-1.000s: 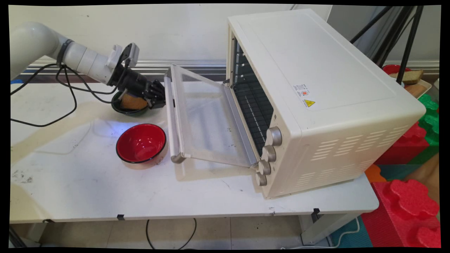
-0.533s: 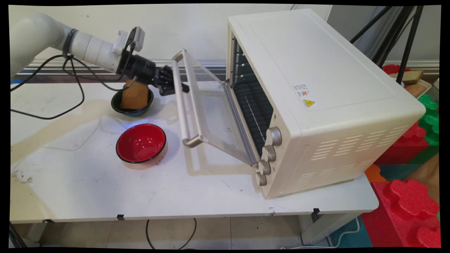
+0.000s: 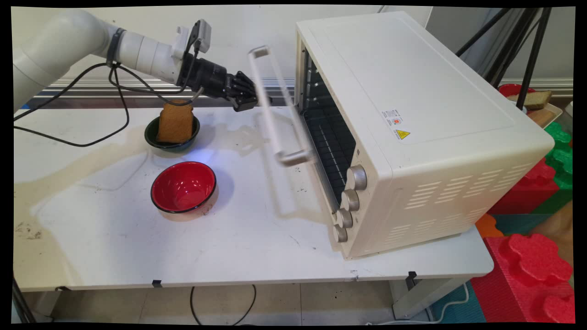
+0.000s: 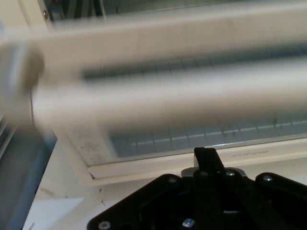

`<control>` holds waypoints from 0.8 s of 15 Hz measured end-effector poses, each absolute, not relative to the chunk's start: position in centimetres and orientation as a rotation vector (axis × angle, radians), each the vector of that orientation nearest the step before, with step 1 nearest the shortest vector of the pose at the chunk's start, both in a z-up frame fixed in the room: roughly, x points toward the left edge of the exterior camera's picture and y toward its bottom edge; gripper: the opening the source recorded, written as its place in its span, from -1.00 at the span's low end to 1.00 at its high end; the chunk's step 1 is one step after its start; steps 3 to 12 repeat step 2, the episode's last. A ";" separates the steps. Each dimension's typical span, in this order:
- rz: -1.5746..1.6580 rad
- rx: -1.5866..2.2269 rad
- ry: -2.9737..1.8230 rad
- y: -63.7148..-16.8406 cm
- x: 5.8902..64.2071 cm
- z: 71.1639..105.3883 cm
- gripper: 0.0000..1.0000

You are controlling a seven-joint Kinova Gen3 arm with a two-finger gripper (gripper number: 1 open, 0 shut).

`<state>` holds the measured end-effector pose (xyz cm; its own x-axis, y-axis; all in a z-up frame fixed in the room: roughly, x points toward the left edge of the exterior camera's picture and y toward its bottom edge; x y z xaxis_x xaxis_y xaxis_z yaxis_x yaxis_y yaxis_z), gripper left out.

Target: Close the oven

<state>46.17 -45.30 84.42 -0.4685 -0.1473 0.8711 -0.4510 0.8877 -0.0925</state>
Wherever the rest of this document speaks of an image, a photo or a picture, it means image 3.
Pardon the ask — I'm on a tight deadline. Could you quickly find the small red background bowl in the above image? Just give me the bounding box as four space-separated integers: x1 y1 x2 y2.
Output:
498 83 537 99

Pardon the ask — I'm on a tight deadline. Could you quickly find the blue floor mat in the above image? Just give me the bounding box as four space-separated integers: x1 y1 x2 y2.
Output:
430 281 487 324

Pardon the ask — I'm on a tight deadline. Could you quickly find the long black arm cable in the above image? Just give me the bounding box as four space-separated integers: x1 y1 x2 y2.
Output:
14 62 130 148

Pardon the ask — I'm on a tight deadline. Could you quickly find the small red foam block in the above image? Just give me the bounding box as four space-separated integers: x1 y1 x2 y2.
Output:
487 158 560 215

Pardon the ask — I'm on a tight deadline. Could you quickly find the red bowl with black rim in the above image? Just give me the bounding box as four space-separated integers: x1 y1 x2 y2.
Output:
150 161 217 215

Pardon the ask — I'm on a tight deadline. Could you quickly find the teal foam mat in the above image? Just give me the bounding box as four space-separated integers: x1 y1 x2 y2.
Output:
493 213 552 236

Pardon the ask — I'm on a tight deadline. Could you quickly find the white table leg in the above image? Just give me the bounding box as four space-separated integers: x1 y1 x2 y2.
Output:
389 275 469 320

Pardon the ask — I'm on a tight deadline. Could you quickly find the glass oven door with handle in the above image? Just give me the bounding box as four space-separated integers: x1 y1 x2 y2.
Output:
248 44 343 235

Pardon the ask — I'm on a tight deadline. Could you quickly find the black cable under table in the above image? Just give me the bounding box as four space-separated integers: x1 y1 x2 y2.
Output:
190 285 257 326

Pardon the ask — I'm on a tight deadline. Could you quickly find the cream plastic tray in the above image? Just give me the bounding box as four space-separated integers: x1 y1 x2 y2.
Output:
522 103 564 130

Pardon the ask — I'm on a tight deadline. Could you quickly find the large red foam block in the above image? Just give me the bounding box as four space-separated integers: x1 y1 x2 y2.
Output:
471 233 576 324

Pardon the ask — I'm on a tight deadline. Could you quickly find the black tripod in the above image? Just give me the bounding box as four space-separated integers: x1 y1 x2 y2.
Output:
456 7 554 111

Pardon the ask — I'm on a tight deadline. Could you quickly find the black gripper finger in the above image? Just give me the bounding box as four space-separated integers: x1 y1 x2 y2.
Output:
230 91 260 113
231 71 258 97

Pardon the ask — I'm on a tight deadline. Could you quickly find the green foam block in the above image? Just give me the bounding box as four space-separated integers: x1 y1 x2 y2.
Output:
531 121 574 214

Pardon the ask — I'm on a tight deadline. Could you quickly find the dark green bowl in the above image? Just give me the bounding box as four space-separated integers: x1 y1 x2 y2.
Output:
144 115 201 153

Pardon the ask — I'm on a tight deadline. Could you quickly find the pale background bread slice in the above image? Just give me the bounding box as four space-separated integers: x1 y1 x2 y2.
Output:
506 90 554 111

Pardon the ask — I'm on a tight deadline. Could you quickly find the aluminium wall rail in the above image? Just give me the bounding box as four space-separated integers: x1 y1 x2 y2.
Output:
36 78 574 99

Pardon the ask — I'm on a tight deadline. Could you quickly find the white floor cable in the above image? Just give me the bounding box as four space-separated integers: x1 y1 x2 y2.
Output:
366 283 471 325

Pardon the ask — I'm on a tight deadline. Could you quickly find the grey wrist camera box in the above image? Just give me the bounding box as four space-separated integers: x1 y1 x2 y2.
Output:
172 19 212 61

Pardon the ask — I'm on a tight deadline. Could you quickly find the black strap on arm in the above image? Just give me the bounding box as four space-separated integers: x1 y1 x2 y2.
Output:
106 28 126 67

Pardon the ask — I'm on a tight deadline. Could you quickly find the black wire oven rack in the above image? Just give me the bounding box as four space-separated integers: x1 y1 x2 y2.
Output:
302 109 357 203

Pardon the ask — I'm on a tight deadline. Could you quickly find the cream toaster oven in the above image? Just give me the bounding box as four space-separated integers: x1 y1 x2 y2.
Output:
295 11 556 261

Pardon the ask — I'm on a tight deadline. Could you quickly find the orange foam piece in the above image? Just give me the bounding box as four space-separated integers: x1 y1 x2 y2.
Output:
474 213 505 239

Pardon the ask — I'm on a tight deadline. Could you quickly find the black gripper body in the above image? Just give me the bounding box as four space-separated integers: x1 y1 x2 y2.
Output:
177 54 235 99

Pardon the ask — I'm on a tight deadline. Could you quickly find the short black camera cable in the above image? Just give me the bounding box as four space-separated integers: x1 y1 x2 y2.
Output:
109 39 205 107

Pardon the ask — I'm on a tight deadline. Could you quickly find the warning sticker on oven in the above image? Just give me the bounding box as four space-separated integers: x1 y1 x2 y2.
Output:
382 108 411 142

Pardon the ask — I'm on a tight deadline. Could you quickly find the toasted bread slice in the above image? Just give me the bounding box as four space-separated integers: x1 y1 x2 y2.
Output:
157 99 194 143

